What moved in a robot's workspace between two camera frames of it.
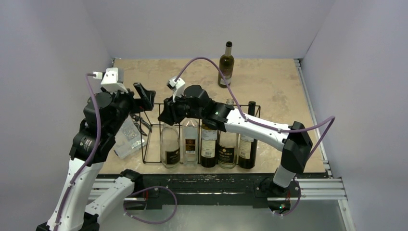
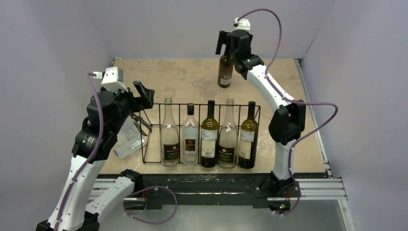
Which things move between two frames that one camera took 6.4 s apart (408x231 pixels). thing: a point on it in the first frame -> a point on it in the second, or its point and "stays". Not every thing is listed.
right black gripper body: (170, 110) -> (231, 39)
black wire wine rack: (199, 133) stays
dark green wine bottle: (248, 146) stays
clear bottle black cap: (190, 142) stays
